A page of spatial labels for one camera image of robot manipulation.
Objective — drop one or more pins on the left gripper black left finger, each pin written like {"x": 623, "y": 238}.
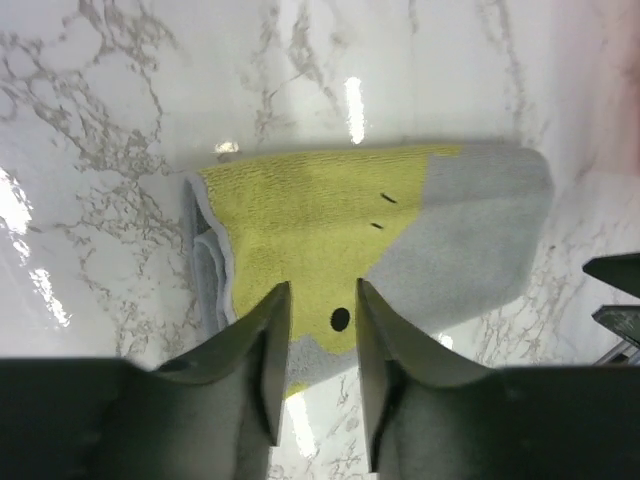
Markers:
{"x": 211, "y": 413}

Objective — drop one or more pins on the grey green towel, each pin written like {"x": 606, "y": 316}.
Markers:
{"x": 444, "y": 233}

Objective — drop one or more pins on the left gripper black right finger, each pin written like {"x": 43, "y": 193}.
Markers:
{"x": 430, "y": 413}

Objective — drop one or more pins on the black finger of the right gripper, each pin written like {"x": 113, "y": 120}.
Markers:
{"x": 622, "y": 320}
{"x": 619, "y": 271}

